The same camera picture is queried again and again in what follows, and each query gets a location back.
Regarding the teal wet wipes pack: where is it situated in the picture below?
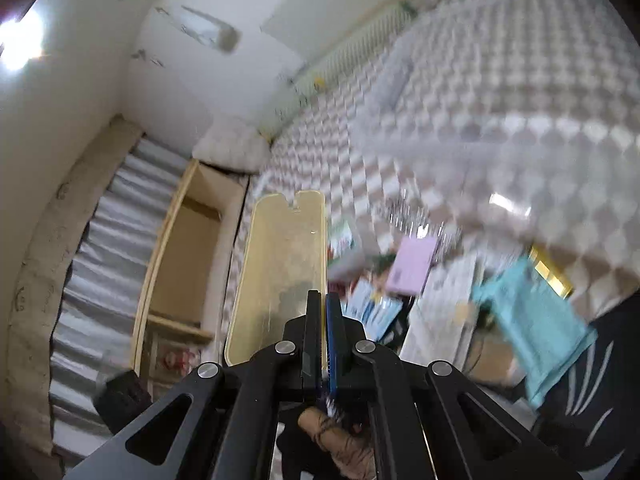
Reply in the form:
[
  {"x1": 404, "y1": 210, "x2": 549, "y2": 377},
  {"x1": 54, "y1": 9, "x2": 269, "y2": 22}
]
[{"x1": 471, "y1": 257, "x2": 598, "y2": 408}]

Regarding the clear plastic storage bin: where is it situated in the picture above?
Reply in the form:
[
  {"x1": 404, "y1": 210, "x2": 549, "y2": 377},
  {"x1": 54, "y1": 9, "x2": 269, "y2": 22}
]
[{"x1": 349, "y1": 0, "x2": 639, "y2": 272}]

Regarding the green label plastic box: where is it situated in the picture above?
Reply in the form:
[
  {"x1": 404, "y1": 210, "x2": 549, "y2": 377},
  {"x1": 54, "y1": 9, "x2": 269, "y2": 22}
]
[{"x1": 326, "y1": 217, "x2": 368, "y2": 283}]

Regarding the pink notepad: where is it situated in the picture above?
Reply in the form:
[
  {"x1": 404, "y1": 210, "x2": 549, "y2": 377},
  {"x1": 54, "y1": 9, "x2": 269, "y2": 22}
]
[{"x1": 385, "y1": 236, "x2": 438, "y2": 296}]

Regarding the wooden bedside shelf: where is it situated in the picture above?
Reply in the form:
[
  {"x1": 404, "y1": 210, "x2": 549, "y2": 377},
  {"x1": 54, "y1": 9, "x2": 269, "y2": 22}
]
[{"x1": 130, "y1": 159, "x2": 246, "y2": 400}]

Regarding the white fluffy pillow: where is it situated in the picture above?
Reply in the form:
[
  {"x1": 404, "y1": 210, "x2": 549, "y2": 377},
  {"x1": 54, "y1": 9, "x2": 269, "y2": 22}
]
[{"x1": 192, "y1": 117, "x2": 271, "y2": 174}]

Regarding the grey striped curtain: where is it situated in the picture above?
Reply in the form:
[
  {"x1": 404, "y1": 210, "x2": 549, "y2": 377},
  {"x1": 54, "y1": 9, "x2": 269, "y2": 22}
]
[{"x1": 49, "y1": 138, "x2": 188, "y2": 466}]

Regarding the gold rectangular case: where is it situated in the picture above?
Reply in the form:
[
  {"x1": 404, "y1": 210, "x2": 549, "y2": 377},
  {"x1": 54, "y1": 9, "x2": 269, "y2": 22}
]
[{"x1": 528, "y1": 244, "x2": 574, "y2": 299}]

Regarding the long green bolster pillow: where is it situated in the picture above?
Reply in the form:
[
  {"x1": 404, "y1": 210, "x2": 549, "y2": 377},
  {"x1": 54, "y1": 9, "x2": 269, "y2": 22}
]
[{"x1": 257, "y1": 0, "x2": 419, "y2": 143}]

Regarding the black white patterned cloth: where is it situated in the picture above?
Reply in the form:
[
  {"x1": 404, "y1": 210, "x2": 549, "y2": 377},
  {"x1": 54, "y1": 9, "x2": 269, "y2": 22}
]
[{"x1": 535, "y1": 294, "x2": 639, "y2": 479}]

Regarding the checkered brown white bedspread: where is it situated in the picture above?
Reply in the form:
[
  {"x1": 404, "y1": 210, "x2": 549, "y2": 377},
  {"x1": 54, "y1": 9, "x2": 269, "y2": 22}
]
[{"x1": 246, "y1": 0, "x2": 639, "y2": 318}]

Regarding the white bag on wall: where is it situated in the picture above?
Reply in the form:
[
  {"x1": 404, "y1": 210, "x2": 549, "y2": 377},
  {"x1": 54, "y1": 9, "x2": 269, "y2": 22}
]
[{"x1": 155, "y1": 6, "x2": 240, "y2": 53}]

